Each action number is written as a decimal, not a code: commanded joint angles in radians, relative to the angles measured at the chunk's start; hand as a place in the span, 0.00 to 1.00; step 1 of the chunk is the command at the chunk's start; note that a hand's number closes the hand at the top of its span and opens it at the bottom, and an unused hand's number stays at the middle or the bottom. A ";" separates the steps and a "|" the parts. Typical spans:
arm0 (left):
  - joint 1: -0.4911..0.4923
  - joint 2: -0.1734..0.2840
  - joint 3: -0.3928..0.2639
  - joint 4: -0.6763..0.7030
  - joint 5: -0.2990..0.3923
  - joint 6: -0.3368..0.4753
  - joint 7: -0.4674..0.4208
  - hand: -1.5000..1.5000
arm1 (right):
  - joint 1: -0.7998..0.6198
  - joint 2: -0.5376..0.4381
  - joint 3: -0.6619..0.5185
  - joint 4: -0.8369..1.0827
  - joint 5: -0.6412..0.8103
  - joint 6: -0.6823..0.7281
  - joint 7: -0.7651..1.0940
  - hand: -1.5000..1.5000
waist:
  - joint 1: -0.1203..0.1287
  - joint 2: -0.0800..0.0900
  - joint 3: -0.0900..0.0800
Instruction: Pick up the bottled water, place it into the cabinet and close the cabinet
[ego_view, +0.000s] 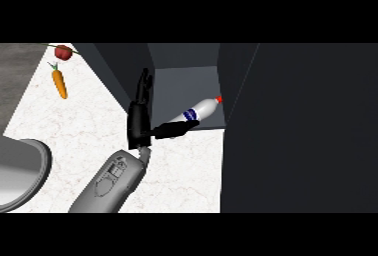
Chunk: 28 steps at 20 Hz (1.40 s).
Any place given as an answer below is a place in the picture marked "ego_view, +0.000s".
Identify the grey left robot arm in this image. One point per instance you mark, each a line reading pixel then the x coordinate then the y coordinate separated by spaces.
pixel 110 186

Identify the dark grey cabinet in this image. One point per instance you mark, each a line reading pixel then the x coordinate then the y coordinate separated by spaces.
pixel 181 86

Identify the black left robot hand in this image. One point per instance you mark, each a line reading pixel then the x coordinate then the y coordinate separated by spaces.
pixel 138 123

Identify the red pepper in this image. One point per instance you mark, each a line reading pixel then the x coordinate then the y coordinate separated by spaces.
pixel 63 52

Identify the grey metal pot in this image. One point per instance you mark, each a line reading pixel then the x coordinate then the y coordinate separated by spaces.
pixel 22 173

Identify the white plastic water bottle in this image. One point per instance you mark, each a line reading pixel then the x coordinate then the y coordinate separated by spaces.
pixel 203 108

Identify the orange carrot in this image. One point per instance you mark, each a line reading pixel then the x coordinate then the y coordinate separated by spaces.
pixel 59 83

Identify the dark grey cabinet door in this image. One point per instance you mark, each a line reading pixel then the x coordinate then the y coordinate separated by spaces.
pixel 304 133

